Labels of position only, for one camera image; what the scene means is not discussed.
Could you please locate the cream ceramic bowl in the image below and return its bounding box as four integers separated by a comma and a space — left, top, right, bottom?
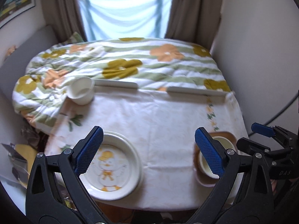
195, 134, 235, 180

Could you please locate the beige plastic basin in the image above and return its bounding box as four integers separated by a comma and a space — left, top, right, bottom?
193, 127, 238, 187

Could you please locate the duck pattern plate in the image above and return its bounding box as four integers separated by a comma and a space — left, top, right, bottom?
80, 131, 143, 201

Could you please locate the cream floral tablecloth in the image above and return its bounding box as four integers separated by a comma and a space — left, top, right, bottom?
45, 87, 247, 211

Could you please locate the floral striped quilt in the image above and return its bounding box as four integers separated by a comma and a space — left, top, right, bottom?
12, 33, 230, 133

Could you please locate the grey headboard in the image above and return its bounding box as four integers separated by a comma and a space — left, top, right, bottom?
1, 25, 58, 101

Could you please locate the right brown curtain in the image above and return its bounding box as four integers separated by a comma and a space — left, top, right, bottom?
165, 0, 223, 50

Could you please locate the brown curtain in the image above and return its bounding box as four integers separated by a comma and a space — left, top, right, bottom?
41, 0, 87, 41
165, 0, 223, 50

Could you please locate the blue window cloth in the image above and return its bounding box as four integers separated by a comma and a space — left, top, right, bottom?
79, 0, 172, 41

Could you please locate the black cable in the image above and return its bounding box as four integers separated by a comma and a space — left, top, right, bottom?
247, 89, 299, 137

